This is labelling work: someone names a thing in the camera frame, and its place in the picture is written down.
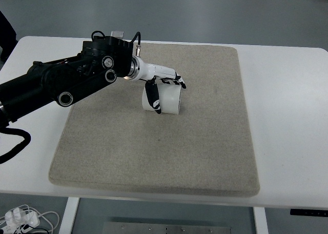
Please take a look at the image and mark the dark clothed person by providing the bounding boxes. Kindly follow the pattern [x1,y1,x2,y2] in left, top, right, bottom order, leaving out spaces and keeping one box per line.
[1,12,18,62]

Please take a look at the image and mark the grey metal base plate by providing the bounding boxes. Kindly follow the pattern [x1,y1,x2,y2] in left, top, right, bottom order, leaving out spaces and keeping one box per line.
[102,222,231,234]

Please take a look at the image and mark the beige felt mat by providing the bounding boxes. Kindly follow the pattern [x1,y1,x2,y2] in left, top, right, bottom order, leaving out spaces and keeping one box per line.
[49,43,260,197]

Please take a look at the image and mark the small grey metal box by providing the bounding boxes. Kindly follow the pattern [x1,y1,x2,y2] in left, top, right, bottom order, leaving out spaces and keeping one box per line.
[111,30,124,39]

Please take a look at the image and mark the white power strip with cables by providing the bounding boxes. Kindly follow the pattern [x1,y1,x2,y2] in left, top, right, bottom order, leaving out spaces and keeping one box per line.
[0,203,61,234]

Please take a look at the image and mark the white table leg frame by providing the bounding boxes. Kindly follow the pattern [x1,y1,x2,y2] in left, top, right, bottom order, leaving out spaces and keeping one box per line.
[58,197,269,234]

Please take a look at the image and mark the black sleeved cable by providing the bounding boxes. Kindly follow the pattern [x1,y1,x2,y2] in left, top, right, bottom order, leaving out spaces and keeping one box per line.
[0,127,32,165]

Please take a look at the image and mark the white cup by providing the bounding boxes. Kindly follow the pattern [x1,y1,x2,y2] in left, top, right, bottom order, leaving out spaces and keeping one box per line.
[157,84,181,114]

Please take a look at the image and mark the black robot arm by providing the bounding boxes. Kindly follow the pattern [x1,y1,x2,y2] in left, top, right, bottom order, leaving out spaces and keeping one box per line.
[1,31,186,128]

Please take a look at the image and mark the black table control panel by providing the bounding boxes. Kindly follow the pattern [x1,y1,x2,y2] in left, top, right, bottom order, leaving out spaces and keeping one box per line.
[290,209,327,217]

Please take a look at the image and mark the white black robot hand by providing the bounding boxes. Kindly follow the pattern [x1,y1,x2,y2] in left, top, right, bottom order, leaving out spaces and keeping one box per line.
[129,56,187,114]

